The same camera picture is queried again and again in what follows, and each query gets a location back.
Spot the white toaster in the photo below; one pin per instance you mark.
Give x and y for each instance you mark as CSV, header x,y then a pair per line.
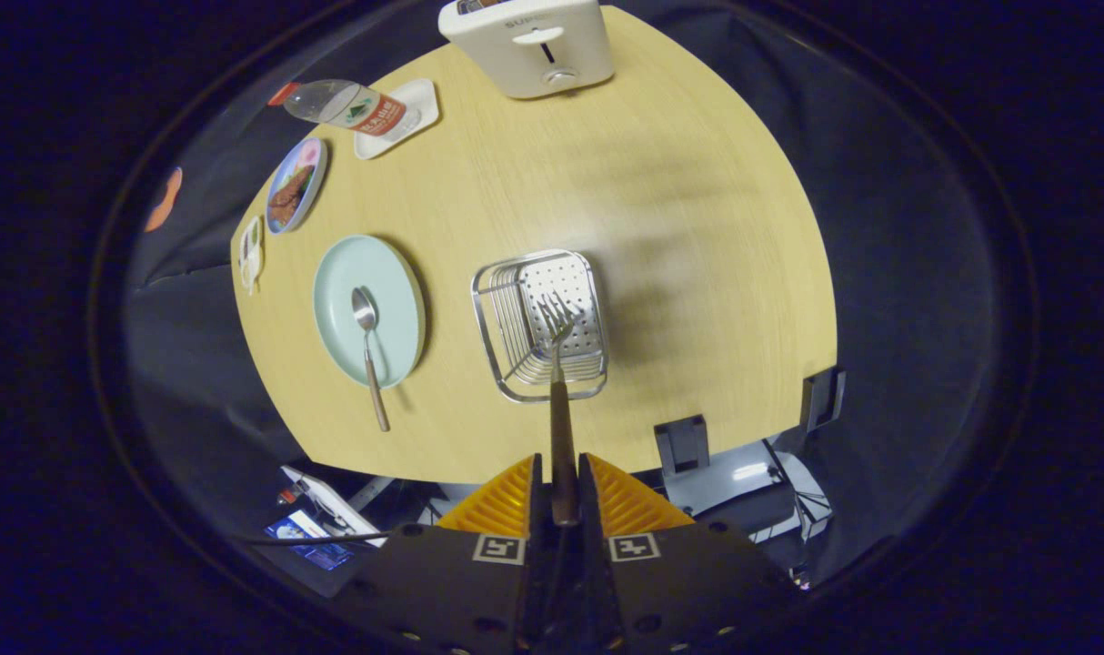
x,y
534,55

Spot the white equipment under table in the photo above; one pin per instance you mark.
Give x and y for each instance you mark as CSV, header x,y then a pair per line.
x,y
752,487

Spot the black table clamp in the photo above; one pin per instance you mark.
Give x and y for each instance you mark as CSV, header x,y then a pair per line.
x,y
823,398
682,443

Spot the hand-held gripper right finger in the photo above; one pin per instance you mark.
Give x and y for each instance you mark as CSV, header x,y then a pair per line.
x,y
688,582

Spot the white square coaster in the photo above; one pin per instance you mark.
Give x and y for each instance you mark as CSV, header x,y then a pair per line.
x,y
420,100

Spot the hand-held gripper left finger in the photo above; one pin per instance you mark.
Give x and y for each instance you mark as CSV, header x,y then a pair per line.
x,y
452,582

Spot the small white divided dish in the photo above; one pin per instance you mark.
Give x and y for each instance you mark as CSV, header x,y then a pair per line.
x,y
250,255

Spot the blue printed box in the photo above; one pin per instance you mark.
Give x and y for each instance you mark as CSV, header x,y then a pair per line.
x,y
302,530

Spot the light green plate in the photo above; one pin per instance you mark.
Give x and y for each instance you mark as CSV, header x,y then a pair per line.
x,y
393,300

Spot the clear water bottle red cap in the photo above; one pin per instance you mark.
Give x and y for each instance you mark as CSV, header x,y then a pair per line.
x,y
347,105

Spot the blue plate with food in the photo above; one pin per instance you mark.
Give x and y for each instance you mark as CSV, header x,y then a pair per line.
x,y
293,186

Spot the perforated metal drain basket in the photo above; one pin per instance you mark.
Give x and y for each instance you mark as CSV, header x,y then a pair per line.
x,y
516,300

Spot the white flat device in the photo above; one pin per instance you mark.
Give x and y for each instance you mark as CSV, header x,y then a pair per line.
x,y
329,500

